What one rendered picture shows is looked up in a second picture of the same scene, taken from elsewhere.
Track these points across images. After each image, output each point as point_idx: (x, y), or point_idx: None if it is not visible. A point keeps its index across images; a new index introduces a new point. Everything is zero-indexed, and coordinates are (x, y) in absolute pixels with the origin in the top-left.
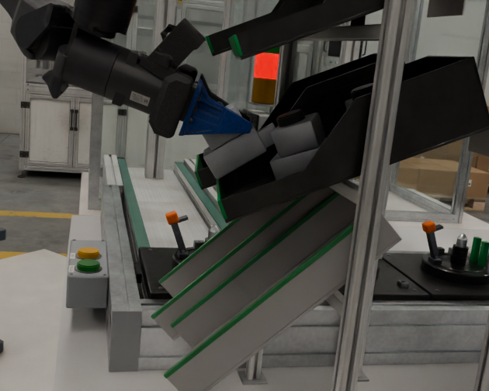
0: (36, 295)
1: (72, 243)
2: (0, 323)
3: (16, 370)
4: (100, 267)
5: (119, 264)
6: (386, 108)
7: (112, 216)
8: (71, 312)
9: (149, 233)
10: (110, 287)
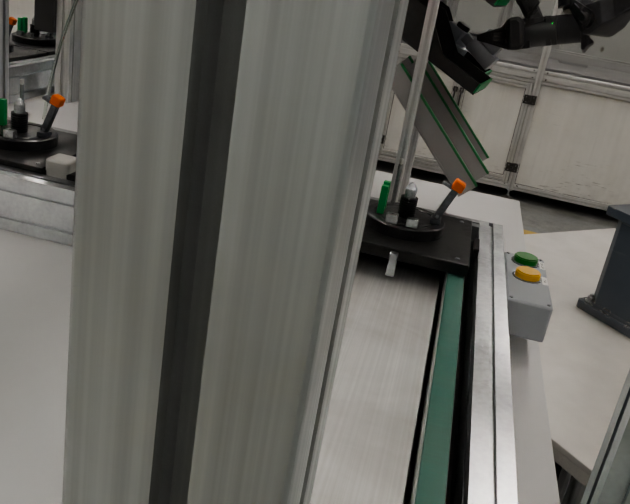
0: (571, 362)
1: (549, 300)
2: (593, 334)
3: (558, 290)
4: (513, 259)
5: (490, 267)
6: None
7: (496, 350)
8: None
9: (418, 369)
10: (503, 241)
